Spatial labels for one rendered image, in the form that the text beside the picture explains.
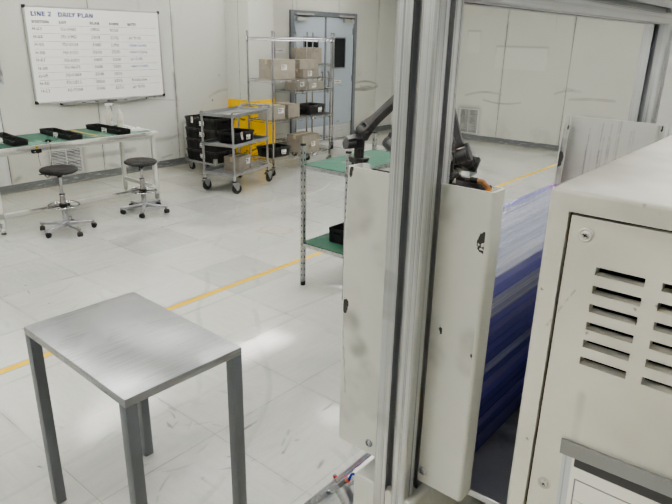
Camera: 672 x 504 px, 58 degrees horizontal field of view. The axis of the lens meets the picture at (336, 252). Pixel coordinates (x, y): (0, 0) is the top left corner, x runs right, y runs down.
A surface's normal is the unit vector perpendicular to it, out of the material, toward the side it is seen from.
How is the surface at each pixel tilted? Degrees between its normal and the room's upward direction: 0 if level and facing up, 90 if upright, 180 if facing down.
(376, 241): 90
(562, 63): 90
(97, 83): 90
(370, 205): 90
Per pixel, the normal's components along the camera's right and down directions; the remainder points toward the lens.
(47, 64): 0.77, 0.23
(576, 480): -0.67, 0.24
